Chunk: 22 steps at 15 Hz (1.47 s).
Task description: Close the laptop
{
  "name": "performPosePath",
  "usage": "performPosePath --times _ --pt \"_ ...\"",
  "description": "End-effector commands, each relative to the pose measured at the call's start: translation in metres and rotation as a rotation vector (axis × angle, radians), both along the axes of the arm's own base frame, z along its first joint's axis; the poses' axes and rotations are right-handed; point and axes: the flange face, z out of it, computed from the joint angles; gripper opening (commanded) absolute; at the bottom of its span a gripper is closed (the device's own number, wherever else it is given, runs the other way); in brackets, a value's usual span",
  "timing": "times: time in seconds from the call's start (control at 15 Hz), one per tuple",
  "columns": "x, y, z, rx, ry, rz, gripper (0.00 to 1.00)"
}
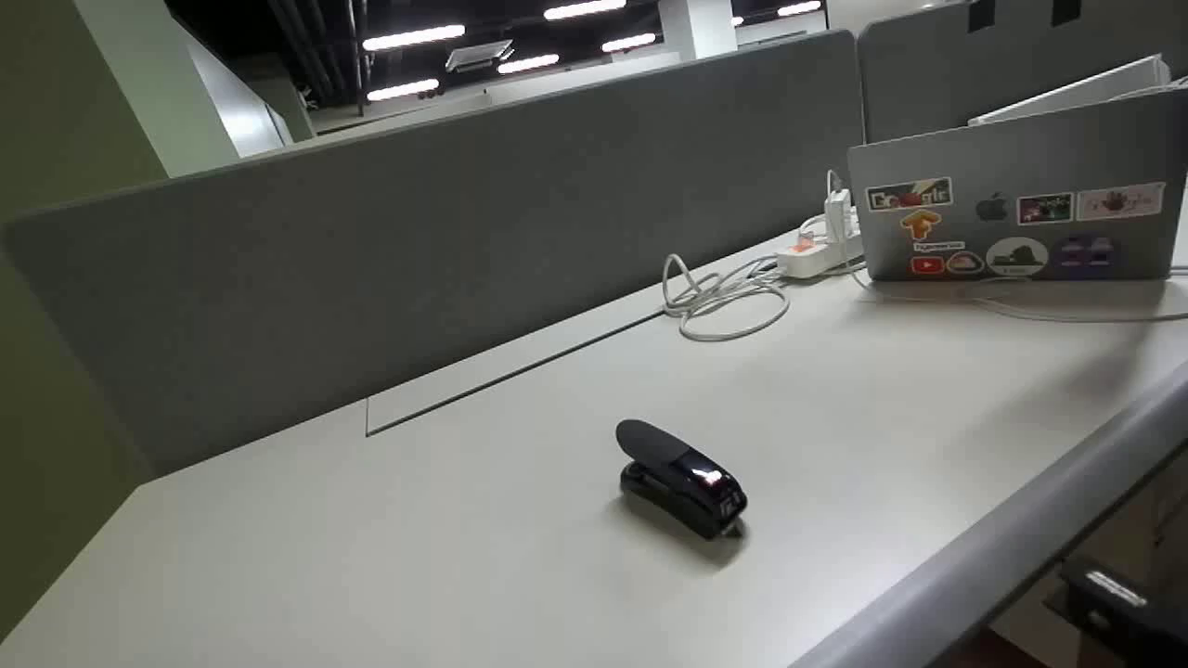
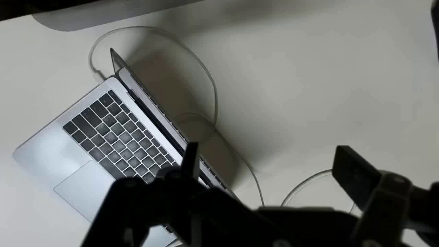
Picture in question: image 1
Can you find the silver laptop with stickers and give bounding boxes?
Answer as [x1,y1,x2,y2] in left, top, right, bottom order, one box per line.
[845,86,1188,283]

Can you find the white power strip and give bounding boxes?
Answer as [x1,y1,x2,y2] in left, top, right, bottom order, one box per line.
[777,216,859,283]

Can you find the black stapler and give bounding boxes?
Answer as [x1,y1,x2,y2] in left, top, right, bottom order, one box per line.
[617,421,747,544]

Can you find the grey desk divider panel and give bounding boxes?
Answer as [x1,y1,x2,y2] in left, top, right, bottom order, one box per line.
[3,30,866,471]

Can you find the white coiled cable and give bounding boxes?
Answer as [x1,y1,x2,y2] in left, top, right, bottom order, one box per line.
[656,250,793,344]

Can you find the white charger plug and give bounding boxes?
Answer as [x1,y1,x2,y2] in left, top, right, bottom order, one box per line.
[822,172,854,242]

